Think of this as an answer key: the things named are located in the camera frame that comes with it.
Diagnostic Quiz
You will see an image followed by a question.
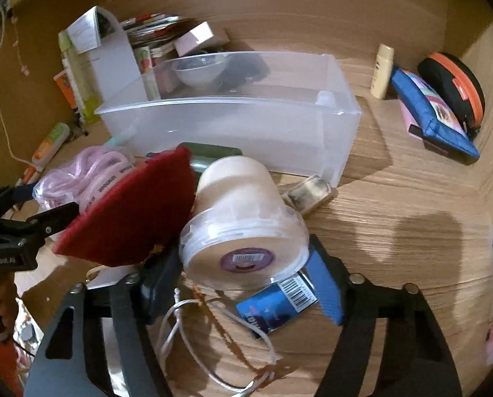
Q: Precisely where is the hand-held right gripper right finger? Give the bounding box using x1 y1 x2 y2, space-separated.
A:
304 234 464 397

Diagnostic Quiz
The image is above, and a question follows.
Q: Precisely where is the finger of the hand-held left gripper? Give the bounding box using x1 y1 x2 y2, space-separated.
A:
0 184 37 216
0 202 81 244

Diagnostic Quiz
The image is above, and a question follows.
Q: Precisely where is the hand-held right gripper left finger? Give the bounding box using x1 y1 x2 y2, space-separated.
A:
23 248 183 397

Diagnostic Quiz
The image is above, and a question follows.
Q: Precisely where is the white string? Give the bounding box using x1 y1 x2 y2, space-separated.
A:
157 289 278 393

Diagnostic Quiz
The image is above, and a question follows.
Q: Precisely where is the bag of pink cords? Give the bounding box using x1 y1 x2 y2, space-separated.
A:
33 146 137 216

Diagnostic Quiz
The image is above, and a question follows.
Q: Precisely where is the blue barcode card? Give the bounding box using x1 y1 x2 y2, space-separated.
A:
235 272 317 335

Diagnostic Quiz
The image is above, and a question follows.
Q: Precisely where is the brown braided cord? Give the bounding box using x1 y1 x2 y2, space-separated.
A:
184 277 277 378

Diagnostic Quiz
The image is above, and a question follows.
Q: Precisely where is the red felt pouch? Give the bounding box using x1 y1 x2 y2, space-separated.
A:
52 147 196 267

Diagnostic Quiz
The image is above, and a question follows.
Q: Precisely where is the white round lidded jar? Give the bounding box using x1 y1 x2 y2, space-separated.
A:
178 156 309 288

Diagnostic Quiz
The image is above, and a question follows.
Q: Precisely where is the dark green case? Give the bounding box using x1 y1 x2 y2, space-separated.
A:
178 142 243 174

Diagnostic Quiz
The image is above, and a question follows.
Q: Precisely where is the clear plastic storage box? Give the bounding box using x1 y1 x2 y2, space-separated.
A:
94 51 362 188

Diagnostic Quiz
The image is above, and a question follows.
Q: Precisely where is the wooden desktop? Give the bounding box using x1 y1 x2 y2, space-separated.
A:
15 35 493 397

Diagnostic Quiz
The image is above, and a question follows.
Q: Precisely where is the person's left hand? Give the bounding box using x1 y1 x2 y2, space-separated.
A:
0 273 20 345

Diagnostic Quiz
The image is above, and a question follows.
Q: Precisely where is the small wrapped eraser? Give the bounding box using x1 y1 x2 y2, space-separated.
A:
280 176 338 218

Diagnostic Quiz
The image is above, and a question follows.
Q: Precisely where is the orange book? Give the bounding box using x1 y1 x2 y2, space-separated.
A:
54 70 80 110

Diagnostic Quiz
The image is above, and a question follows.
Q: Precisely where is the white magazine file holder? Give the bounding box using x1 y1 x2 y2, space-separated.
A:
66 6 148 102

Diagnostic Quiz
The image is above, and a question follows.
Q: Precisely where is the pink flat case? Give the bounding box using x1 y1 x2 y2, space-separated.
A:
399 99 426 138

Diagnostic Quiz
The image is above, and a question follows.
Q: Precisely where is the blue patchwork pencil case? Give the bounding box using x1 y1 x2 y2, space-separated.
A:
390 68 481 166

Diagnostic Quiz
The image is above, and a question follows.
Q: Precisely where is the stack of books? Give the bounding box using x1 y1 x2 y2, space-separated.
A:
122 14 197 52

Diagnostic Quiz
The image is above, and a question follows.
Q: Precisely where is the cream squeeze bottle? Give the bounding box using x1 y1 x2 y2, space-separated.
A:
370 44 395 100

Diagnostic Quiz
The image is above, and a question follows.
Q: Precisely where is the small white cardboard box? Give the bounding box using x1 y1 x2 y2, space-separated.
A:
174 21 215 56

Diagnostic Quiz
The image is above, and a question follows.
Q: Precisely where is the black orange round case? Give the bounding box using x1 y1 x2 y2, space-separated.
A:
417 52 486 139

